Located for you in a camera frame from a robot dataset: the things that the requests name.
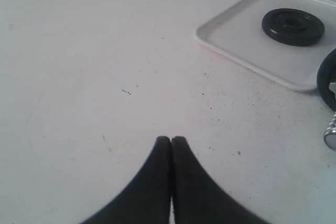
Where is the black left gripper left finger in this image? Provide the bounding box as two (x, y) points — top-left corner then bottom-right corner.
(84, 136), (172, 223)

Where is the white plastic tray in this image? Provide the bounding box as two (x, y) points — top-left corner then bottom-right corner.
(195, 0), (335, 92)

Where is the chrome threaded dumbbell bar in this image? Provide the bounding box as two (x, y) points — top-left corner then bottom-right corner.
(323, 80), (335, 151)

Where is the black weight plate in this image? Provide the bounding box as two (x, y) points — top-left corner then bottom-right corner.
(261, 8), (325, 47)

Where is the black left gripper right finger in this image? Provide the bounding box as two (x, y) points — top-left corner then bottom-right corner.
(171, 136), (265, 223)

